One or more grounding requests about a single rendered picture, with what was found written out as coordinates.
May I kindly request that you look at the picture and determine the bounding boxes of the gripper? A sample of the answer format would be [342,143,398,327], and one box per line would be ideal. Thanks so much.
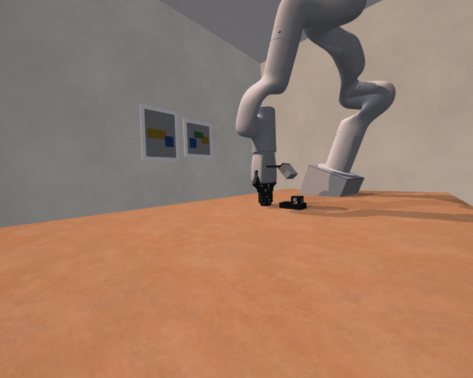
[251,153,277,204]

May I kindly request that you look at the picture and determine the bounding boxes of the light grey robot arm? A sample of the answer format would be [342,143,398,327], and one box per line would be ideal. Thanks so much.
[236,0,396,177]

